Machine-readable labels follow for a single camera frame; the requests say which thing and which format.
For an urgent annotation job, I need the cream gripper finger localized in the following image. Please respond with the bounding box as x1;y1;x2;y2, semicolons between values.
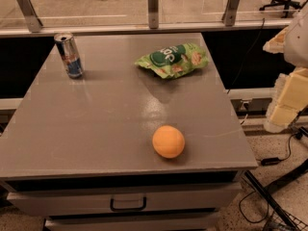
264;67;308;133
263;27;288;54

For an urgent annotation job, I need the green rice chip bag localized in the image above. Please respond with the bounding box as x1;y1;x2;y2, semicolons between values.
135;43;209;79

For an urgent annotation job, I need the black office chair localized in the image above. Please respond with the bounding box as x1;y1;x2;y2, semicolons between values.
259;0;308;18

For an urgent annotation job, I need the black metal stand leg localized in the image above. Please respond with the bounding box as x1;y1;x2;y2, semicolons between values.
244;159;308;226

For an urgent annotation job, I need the orange fruit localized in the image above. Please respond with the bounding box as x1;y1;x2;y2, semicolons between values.
152;125;185;159

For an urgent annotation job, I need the red bull energy can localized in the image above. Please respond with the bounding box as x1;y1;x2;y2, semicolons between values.
54;33;83;79

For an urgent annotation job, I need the grey drawer cabinet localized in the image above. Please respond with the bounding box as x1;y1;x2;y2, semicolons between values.
0;34;256;231

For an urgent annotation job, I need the right metal railing bracket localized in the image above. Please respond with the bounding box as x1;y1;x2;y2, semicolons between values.
222;0;240;27

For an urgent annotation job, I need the metal railing bracket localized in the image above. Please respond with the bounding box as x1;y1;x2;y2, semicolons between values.
222;0;240;27
16;0;43;33
147;0;159;29

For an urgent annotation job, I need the black power cable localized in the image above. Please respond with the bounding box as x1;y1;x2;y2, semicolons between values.
226;17;308;224

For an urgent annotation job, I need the black wire basket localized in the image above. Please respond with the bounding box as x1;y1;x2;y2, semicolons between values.
262;212;308;231

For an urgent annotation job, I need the middle metal railing bracket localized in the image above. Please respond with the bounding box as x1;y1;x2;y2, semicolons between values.
147;0;159;29

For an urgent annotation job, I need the black drawer handle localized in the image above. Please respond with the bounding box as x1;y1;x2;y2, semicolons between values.
110;197;147;212

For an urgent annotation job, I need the left metal railing bracket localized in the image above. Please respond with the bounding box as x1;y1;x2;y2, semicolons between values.
16;0;43;33

